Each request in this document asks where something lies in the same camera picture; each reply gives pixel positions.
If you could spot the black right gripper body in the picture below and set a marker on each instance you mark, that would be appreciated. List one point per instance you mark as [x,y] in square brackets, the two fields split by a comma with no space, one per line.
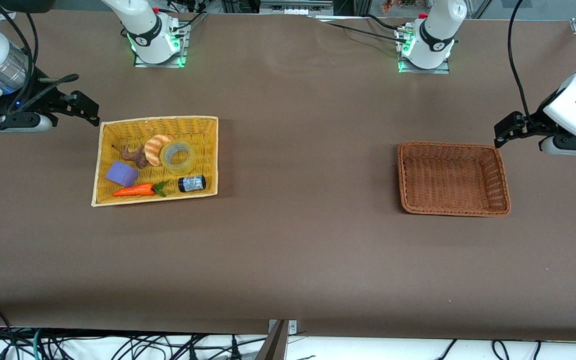
[43,95]

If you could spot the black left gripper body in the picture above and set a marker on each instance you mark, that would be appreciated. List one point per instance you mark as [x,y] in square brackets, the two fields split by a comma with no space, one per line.
[533,125]

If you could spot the clear yellowish tape roll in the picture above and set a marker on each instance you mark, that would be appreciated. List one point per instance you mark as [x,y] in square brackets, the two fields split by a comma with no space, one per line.
[168,162]

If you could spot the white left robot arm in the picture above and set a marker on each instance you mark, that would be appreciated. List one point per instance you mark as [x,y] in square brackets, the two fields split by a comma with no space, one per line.
[433,35]

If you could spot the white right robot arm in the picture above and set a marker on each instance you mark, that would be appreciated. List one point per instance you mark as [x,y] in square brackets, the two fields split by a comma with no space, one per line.
[153,30]

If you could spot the brown toy figure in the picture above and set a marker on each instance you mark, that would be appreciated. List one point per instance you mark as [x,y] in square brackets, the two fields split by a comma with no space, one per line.
[133,154]

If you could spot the purple foam block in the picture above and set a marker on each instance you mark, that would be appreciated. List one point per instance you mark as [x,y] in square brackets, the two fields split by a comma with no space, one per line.
[121,174]

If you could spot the brown wicker basket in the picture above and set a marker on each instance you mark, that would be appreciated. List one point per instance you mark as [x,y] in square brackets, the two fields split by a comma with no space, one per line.
[453,180]

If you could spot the striped toy croissant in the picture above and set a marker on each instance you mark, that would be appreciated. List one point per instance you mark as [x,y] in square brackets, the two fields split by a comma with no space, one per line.
[153,147]

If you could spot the orange toy carrot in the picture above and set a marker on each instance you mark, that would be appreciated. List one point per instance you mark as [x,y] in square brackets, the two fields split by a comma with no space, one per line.
[133,190]

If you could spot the yellow wicker basket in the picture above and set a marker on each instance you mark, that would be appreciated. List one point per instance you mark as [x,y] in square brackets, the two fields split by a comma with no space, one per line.
[198,150]

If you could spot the black cylindrical battery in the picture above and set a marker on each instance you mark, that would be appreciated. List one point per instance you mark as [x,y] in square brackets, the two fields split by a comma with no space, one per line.
[191,183]

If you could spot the orange background object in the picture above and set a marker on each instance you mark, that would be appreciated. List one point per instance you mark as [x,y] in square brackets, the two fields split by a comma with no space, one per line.
[398,5]

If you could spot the grey power strip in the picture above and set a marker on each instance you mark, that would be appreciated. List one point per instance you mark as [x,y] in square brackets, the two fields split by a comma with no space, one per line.
[295,7]

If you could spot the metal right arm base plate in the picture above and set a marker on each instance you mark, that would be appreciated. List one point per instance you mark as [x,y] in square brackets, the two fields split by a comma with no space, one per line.
[160,65]

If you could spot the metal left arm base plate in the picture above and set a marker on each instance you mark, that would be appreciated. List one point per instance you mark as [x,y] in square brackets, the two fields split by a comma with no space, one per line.
[425,71]

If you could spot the metal table edge bracket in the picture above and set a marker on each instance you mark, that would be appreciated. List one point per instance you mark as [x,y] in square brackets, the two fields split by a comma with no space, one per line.
[292,327]

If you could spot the grey camera mount bar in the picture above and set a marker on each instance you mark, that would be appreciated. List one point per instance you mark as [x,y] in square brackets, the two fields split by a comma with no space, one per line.
[274,345]

